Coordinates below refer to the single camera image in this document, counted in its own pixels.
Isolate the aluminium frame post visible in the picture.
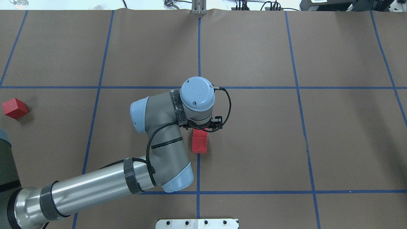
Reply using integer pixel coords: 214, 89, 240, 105
191, 0, 207, 16

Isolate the clear tape roll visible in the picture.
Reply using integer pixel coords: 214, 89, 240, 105
9, 0, 29, 10

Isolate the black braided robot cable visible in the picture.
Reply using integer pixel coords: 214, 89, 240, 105
99, 85, 232, 175

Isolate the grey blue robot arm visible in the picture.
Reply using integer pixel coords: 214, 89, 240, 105
1, 76, 227, 229

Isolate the red block moved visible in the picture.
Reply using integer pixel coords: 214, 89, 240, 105
192, 129, 208, 137
192, 136, 208, 154

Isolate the red block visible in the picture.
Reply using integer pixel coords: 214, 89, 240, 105
2, 98, 29, 119

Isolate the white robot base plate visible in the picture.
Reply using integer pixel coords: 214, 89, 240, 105
155, 219, 240, 229

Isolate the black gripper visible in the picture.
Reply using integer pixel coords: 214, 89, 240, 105
184, 116, 223, 132

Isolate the black box top right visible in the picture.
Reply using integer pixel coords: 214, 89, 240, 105
300, 0, 406, 12

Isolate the brown paper table mat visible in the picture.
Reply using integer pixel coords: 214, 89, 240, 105
1, 9, 406, 229

